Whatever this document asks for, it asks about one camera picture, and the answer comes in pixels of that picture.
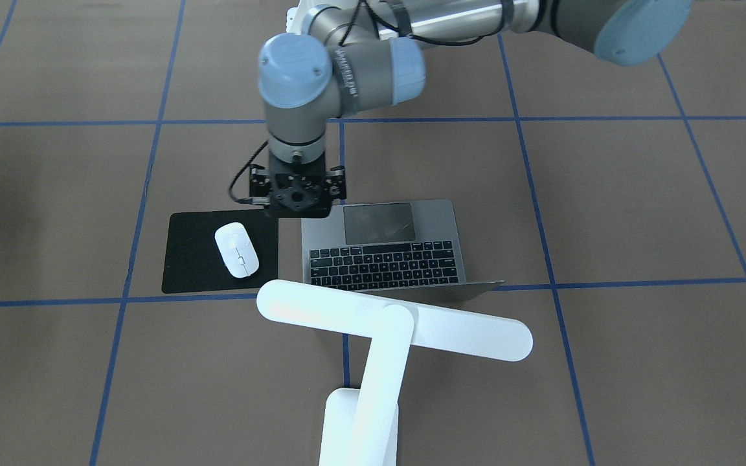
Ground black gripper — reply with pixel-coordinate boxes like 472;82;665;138
248;155;347;219

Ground white computer mouse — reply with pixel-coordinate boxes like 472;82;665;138
214;222;260;278

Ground black mouse pad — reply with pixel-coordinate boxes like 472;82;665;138
162;210;279;294

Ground grey laptop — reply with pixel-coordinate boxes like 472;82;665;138
301;199;501;305

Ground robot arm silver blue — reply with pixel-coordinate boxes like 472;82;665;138
228;1;692;219

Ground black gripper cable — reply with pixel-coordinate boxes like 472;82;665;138
229;139;271;206

